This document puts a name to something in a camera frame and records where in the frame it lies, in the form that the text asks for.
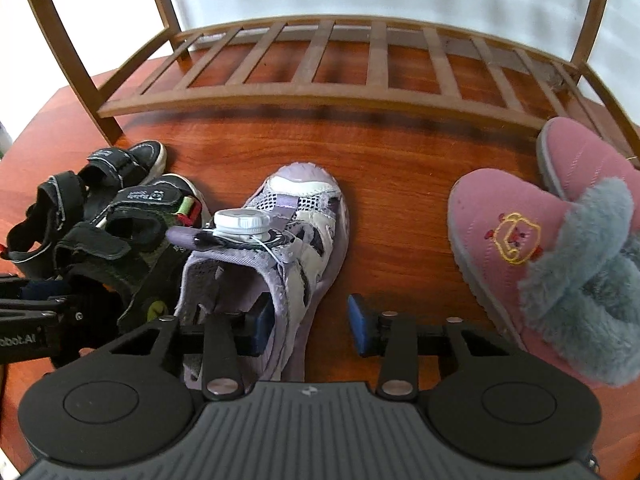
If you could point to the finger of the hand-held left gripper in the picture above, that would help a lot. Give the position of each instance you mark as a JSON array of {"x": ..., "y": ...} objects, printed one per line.
[
  {"x": 45, "y": 291},
  {"x": 35, "y": 312}
]

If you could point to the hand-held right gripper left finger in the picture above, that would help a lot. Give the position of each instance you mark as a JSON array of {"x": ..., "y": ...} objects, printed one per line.
[{"x": 264, "y": 330}]

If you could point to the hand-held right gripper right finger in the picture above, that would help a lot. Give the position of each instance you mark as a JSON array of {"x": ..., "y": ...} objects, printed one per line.
[{"x": 361, "y": 325}]

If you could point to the purple white mesh shoe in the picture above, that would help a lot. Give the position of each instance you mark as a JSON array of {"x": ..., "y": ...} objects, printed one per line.
[{"x": 312, "y": 240}]

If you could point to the black sandal with green tag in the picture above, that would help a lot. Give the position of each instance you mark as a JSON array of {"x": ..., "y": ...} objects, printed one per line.
[{"x": 145, "y": 215}]

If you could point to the wooden shoe rack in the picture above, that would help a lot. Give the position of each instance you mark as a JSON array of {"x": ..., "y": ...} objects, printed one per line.
[{"x": 310, "y": 100}]

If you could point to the pink slipper with embroidery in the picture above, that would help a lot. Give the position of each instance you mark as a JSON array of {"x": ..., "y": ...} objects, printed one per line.
[{"x": 485, "y": 220}]

